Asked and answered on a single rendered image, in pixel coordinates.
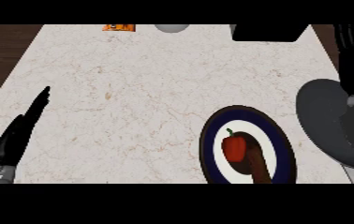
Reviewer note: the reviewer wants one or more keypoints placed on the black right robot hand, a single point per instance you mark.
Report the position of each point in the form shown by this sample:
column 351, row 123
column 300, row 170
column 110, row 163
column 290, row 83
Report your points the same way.
column 345, row 56

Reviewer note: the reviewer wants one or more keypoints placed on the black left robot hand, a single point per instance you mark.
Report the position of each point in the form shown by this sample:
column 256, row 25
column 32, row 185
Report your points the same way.
column 17, row 134

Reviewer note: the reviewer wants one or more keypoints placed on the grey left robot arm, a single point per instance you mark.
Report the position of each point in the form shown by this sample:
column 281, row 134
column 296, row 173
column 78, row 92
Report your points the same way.
column 4, row 174

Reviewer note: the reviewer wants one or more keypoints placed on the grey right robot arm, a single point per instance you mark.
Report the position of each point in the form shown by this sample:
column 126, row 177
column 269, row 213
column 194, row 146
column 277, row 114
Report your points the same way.
column 349, row 131

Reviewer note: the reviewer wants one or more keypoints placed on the blue rimmed white plate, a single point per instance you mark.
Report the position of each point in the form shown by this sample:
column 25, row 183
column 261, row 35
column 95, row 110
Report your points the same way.
column 280, row 146

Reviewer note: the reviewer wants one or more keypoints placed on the red bell pepper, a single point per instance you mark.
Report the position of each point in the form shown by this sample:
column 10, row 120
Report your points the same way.
column 233, row 148

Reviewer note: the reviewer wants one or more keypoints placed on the black appliance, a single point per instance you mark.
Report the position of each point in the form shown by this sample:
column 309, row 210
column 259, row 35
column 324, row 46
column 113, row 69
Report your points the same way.
column 268, row 32

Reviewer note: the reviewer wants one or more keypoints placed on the grey round object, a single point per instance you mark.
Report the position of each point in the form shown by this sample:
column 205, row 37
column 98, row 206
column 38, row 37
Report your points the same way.
column 171, row 27

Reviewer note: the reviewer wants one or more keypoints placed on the dark brown elongated object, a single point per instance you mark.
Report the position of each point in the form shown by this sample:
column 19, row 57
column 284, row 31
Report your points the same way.
column 258, row 165

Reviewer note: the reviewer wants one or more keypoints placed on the orange box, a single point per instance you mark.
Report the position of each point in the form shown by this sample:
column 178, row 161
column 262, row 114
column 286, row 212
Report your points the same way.
column 118, row 27

